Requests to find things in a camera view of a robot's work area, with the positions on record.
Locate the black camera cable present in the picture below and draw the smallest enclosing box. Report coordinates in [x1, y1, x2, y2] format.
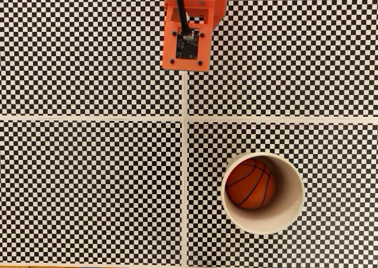
[174, 0, 192, 34]

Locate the black white checkerboard paper sheet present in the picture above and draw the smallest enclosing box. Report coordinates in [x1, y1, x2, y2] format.
[184, 119, 378, 268]
[0, 0, 185, 119]
[0, 118, 185, 266]
[184, 0, 378, 120]

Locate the orange toy basketball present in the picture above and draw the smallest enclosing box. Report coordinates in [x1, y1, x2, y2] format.
[225, 158, 276, 210]

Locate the cream paper cup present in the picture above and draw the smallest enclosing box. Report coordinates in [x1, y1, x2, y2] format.
[220, 152, 305, 236]

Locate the orange camera mount with circuit board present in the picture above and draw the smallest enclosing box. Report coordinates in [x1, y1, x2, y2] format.
[161, 0, 214, 73]

